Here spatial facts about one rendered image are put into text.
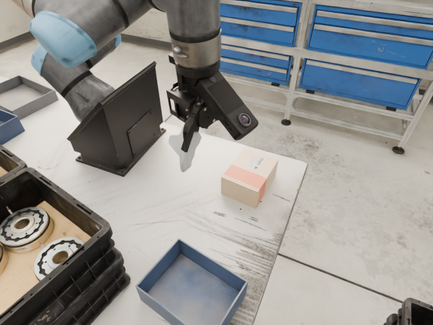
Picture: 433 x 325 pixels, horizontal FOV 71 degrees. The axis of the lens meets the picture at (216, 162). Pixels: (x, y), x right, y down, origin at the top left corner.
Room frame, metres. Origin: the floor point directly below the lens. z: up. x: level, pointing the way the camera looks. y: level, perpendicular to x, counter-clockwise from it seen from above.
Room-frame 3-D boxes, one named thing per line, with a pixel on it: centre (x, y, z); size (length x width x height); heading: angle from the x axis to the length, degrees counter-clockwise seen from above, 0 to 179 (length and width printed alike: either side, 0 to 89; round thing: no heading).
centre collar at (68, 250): (0.32, 0.31, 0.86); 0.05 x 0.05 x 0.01
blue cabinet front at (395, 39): (1.84, -0.93, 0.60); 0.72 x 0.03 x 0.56; 65
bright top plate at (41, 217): (0.40, 0.43, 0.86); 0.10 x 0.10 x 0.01
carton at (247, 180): (0.67, -0.11, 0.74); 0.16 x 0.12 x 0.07; 150
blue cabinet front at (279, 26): (2.18, -0.20, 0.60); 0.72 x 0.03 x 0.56; 65
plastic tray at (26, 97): (1.18, 0.88, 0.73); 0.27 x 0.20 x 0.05; 58
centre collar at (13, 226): (0.40, 0.43, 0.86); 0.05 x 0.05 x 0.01
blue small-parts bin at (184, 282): (0.31, 0.05, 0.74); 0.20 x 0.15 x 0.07; 56
